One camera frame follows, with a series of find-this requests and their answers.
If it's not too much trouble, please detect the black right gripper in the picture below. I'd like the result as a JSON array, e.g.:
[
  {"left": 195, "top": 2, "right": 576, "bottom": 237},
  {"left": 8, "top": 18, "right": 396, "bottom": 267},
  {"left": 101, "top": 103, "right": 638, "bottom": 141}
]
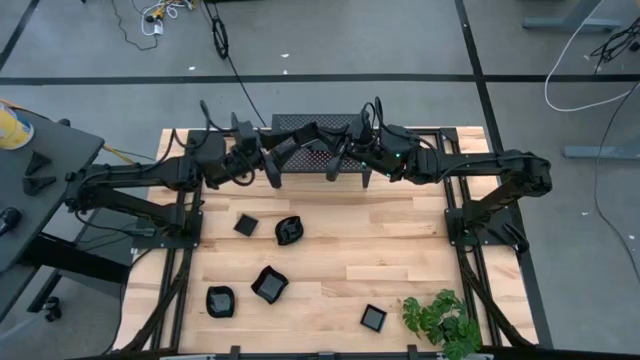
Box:
[{"left": 319, "top": 130, "right": 374, "bottom": 183}]

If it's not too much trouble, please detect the yellow cable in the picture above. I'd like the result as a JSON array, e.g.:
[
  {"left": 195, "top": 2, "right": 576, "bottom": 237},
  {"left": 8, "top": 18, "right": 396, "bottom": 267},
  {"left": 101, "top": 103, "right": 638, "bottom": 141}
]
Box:
[{"left": 102, "top": 143, "right": 139, "bottom": 166}]

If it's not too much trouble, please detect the long black cable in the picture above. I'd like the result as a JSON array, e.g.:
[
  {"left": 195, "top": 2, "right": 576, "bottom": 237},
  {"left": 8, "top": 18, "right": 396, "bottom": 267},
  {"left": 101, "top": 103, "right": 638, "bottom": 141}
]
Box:
[{"left": 199, "top": 0, "right": 269, "bottom": 129}]

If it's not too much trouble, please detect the small black square cup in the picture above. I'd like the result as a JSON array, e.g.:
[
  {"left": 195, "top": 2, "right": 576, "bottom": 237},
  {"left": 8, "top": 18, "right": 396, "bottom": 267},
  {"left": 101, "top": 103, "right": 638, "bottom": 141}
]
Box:
[{"left": 232, "top": 213, "right": 260, "bottom": 238}]

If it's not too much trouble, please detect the thin black floor cable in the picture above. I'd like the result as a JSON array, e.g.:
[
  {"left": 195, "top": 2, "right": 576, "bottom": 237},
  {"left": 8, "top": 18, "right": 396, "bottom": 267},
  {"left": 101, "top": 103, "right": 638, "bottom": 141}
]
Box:
[{"left": 593, "top": 79, "right": 640, "bottom": 284}]

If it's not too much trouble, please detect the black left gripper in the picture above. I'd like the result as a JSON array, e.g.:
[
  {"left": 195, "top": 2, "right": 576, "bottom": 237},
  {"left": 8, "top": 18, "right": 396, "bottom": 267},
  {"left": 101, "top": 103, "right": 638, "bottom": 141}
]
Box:
[{"left": 249, "top": 122, "right": 322, "bottom": 192}]

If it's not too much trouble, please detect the black wavy square bowl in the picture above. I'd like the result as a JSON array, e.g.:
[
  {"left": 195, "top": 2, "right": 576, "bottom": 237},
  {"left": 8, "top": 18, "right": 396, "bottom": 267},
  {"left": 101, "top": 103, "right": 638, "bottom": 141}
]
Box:
[{"left": 250, "top": 265, "right": 290, "bottom": 305}]

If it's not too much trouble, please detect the black desk caster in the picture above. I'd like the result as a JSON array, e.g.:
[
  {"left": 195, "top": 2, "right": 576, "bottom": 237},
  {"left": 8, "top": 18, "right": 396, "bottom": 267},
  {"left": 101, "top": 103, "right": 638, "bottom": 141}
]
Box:
[{"left": 42, "top": 296, "right": 64, "bottom": 323}]

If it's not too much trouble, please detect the grey desk foot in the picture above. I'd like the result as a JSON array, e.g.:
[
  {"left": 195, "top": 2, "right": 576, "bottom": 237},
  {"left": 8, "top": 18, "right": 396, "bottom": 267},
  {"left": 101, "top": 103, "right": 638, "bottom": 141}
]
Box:
[
  {"left": 563, "top": 134, "right": 640, "bottom": 161},
  {"left": 522, "top": 0, "right": 624, "bottom": 32}
]

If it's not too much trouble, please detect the white power strip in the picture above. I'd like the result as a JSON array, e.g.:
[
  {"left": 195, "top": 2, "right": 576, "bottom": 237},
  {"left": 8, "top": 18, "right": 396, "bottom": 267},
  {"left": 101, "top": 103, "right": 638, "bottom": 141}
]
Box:
[{"left": 141, "top": 0, "right": 197, "bottom": 37}]

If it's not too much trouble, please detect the green artificial plant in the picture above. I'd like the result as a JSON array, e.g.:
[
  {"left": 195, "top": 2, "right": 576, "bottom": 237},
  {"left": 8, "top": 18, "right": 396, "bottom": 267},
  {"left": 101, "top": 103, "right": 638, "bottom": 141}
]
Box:
[{"left": 401, "top": 288, "right": 484, "bottom": 360}]

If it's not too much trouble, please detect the black cable bundle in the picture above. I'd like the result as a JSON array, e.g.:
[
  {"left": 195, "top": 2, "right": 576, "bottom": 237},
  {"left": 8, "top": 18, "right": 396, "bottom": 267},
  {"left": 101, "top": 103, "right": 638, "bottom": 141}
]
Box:
[{"left": 589, "top": 17, "right": 640, "bottom": 64}]

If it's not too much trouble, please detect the small black square plate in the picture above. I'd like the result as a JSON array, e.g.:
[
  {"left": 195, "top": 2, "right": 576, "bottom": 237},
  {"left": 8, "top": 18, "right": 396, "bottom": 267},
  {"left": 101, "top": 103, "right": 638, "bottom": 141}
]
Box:
[{"left": 359, "top": 303, "right": 389, "bottom": 334}]

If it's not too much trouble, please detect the white floor cable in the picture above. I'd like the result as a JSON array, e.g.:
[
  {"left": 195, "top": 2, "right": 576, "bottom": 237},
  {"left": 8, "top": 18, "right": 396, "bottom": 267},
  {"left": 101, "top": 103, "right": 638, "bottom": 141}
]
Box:
[{"left": 543, "top": 0, "right": 640, "bottom": 113}]

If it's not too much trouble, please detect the black perforated metal rack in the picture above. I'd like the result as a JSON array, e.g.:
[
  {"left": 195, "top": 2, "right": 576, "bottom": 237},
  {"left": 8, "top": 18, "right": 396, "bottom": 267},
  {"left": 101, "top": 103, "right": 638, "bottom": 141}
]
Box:
[{"left": 269, "top": 113, "right": 374, "bottom": 190}]

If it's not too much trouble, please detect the black metal table frame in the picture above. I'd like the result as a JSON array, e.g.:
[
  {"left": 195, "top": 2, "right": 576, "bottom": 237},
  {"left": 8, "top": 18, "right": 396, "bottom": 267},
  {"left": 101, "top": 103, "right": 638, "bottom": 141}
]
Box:
[{"left": 112, "top": 127, "right": 541, "bottom": 360}]

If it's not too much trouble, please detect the black triangular part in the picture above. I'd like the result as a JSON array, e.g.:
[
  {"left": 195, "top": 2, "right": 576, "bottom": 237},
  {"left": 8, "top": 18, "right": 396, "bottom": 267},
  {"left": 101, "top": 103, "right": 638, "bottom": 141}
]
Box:
[
  {"left": 24, "top": 150, "right": 53, "bottom": 176},
  {"left": 21, "top": 175, "right": 58, "bottom": 197}
]

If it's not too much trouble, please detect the grey side desk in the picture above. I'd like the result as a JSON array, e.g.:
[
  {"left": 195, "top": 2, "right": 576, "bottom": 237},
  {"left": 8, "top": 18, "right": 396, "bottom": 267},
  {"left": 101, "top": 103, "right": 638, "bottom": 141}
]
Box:
[{"left": 0, "top": 107, "right": 106, "bottom": 324}]

